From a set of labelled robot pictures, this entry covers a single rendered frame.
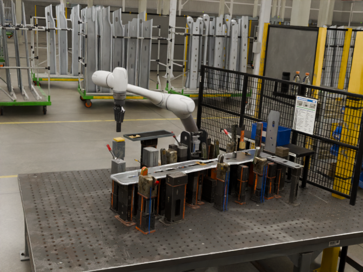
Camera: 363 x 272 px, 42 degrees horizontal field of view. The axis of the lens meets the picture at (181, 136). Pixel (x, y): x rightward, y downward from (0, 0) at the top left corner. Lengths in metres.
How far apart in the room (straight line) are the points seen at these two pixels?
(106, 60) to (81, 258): 7.76
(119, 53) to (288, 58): 5.29
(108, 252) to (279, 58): 4.00
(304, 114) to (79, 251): 2.16
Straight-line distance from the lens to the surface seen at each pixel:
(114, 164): 3.16
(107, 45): 10.19
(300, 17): 11.11
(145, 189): 2.89
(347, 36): 7.29
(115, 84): 3.22
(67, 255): 2.76
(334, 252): 4.15
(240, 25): 11.78
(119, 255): 2.75
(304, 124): 4.00
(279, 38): 6.17
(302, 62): 5.71
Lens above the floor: 2.04
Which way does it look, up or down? 15 degrees down
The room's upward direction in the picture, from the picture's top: 4 degrees clockwise
